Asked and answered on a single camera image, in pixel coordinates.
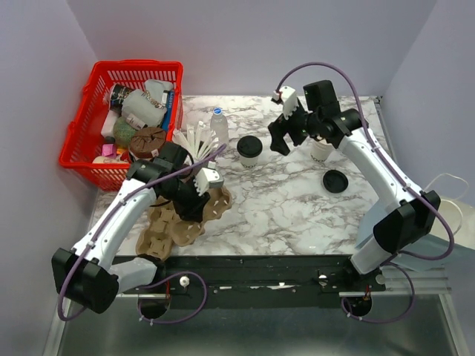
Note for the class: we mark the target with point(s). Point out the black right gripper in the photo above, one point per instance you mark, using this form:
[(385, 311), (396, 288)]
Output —
[(278, 128)]

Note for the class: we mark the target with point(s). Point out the white paper cup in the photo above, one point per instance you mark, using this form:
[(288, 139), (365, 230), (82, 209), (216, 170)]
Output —
[(249, 160)]

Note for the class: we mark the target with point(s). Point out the light blue paper bag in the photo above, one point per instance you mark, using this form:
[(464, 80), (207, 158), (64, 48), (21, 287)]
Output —
[(460, 218)]

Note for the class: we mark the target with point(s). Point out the dark printed can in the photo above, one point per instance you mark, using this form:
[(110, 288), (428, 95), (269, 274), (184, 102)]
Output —
[(118, 93)]

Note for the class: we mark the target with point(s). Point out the aluminium rail frame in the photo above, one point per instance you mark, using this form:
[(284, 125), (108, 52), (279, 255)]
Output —
[(413, 316)]

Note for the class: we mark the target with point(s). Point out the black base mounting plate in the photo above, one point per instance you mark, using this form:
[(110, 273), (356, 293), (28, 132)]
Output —
[(256, 282)]

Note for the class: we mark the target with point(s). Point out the green round sponge ball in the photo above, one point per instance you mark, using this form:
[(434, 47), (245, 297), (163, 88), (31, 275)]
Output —
[(123, 132)]

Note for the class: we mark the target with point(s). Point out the stack of white paper cups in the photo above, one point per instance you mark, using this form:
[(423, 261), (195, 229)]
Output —
[(321, 150)]

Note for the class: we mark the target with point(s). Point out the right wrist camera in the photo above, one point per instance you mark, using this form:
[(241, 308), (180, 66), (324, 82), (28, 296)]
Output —
[(287, 97)]

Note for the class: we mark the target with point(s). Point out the clear water bottle blue cap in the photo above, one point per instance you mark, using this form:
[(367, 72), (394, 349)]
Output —
[(219, 125)]

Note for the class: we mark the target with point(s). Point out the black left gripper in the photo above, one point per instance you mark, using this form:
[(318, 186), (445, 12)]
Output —
[(193, 211)]

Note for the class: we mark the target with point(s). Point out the red plastic shopping basket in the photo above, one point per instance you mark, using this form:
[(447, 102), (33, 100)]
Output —
[(90, 148)]

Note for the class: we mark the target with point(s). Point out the white plastic pouch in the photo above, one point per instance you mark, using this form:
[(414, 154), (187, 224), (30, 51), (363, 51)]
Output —
[(141, 105)]

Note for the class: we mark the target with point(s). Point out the brown cardboard cup carrier stack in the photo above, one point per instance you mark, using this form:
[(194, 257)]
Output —
[(155, 239)]

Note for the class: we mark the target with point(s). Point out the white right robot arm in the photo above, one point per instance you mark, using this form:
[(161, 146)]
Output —
[(409, 211)]

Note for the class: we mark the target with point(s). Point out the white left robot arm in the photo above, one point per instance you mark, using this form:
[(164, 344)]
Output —
[(86, 273)]

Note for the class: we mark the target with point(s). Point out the brown round chocolate cake box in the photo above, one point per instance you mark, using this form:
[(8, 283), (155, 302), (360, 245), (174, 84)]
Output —
[(146, 143)]

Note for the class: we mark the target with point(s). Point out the black cup lid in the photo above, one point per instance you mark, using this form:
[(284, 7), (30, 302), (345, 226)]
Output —
[(249, 144)]

